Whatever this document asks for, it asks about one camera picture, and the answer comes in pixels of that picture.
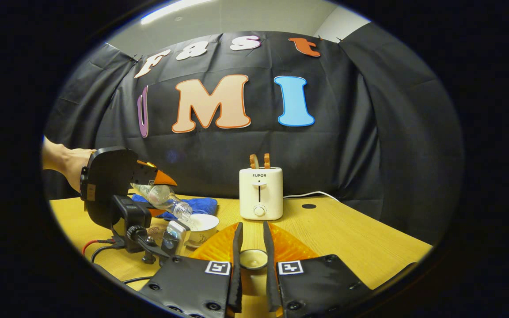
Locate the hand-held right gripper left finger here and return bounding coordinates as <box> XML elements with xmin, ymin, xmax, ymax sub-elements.
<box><xmin>139</xmin><ymin>222</ymin><xmax>243</xmax><ymax>318</ymax></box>

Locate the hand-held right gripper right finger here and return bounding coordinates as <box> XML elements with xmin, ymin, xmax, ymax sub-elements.
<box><xmin>262</xmin><ymin>221</ymin><xmax>373</xmax><ymax>318</ymax></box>

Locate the clear glass water bottle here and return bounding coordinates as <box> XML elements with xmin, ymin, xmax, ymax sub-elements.
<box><xmin>131</xmin><ymin>183</ymin><xmax>193</xmax><ymax>220</ymax></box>

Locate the white teacup lid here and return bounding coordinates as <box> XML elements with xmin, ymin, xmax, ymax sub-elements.
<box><xmin>239</xmin><ymin>249</ymin><xmax>268</xmax><ymax>271</ymax></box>

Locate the white teacup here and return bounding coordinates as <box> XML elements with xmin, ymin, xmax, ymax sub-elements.
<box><xmin>184</xmin><ymin>214</ymin><xmax>220</xmax><ymax>244</ymax></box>

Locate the blue towel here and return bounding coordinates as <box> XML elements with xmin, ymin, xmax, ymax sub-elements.
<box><xmin>131</xmin><ymin>194</ymin><xmax>218</xmax><ymax>220</ymax></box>

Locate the white saucer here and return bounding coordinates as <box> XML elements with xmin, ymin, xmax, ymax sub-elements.
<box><xmin>183</xmin><ymin>238</ymin><xmax>213</xmax><ymax>249</ymax></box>

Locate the white toaster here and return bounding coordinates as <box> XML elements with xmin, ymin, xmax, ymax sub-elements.
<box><xmin>239</xmin><ymin>167</ymin><xmax>284</xmax><ymax>221</ymax></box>

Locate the black backdrop cloth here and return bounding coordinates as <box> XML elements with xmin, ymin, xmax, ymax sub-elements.
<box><xmin>42</xmin><ymin>22</ymin><xmax>465</xmax><ymax>243</ymax></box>

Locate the red cable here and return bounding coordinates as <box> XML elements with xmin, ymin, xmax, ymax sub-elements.
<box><xmin>81</xmin><ymin>239</ymin><xmax>116</xmax><ymax>256</ymax></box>

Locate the white toaster cable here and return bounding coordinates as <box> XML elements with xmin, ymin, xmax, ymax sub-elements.
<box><xmin>283</xmin><ymin>191</ymin><xmax>340</xmax><ymax>202</ymax></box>

